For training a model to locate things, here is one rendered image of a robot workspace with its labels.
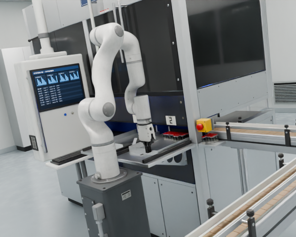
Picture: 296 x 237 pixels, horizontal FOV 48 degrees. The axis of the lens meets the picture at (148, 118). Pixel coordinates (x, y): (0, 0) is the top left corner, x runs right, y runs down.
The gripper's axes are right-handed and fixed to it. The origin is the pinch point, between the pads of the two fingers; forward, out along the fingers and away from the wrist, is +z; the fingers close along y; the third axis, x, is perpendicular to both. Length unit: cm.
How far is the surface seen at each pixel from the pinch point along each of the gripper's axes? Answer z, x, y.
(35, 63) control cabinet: -60, 18, 90
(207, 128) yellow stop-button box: -6.5, -29.6, -21.6
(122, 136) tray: 2, -23, 54
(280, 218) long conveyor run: 3, 32, -95
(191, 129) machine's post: -5.4, -28.9, -9.4
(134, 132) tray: 2, -34, 54
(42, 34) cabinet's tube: -80, 5, 94
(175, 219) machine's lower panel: 63, -31, 17
